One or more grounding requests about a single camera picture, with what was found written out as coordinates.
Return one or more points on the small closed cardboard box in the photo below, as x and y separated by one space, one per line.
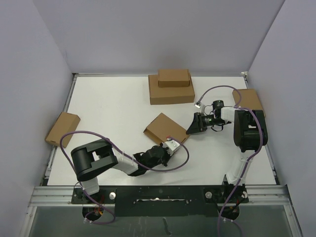
173 78

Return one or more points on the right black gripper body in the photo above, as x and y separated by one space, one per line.
208 121

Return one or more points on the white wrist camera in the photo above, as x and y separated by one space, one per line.
171 145
200 106

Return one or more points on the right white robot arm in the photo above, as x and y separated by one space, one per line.
249 134

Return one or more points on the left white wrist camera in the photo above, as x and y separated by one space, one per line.
171 145

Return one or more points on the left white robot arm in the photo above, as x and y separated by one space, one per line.
92 159

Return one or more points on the large closed cardboard box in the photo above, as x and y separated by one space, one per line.
169 95

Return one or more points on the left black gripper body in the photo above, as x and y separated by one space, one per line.
165 157

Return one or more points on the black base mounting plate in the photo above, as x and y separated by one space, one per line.
167 201

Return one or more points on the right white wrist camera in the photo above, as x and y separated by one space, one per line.
200 106

